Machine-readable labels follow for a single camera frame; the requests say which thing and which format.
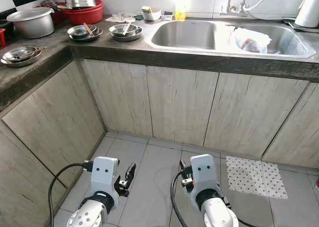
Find stainless steel double sink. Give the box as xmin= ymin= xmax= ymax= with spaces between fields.
xmin=145 ymin=18 xmax=317 ymax=58

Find crumpled light cloth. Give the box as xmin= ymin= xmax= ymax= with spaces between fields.
xmin=106 ymin=12 xmax=136 ymax=23

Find white plastic bag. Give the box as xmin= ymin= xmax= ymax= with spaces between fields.
xmin=232 ymin=27 xmax=275 ymax=54

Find dotted white floor mat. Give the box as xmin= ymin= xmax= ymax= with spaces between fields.
xmin=225 ymin=156 xmax=289 ymax=200

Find yellow plastic cup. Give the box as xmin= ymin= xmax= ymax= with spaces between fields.
xmin=174 ymin=6 xmax=186 ymax=21

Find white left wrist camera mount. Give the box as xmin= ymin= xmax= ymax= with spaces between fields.
xmin=91 ymin=156 xmax=119 ymax=198

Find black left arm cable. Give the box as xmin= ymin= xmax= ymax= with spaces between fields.
xmin=49 ymin=161 xmax=93 ymax=227

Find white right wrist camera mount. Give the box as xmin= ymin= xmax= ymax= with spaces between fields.
xmin=189 ymin=154 xmax=221 ymax=203

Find large aluminium pot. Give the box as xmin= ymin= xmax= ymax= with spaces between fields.
xmin=6 ymin=7 xmax=55 ymax=39

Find red plastic basin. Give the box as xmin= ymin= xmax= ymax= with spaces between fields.
xmin=62 ymin=0 xmax=105 ymax=25

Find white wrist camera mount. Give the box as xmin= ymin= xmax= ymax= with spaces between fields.
xmin=189 ymin=154 xmax=221 ymax=203
xmin=91 ymin=156 xmax=119 ymax=198

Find chrome sink faucet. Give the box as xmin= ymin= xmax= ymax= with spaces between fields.
xmin=220 ymin=0 xmax=292 ymax=15

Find pair of wooden chopsticks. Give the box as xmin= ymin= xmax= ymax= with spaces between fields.
xmin=82 ymin=21 xmax=95 ymax=36

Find white ceramic bowl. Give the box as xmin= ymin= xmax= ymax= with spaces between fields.
xmin=141 ymin=6 xmax=161 ymax=21

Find steel bowl holding spoon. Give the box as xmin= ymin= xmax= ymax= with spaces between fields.
xmin=109 ymin=23 xmax=144 ymax=42

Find steel bowl holding chopsticks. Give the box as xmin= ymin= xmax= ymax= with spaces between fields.
xmin=67 ymin=23 xmax=104 ymax=42

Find long wooden chopstick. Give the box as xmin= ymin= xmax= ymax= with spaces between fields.
xmin=25 ymin=46 xmax=49 ymax=58

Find stacked stainless steel plates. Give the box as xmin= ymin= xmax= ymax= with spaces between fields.
xmin=1 ymin=46 xmax=43 ymax=68

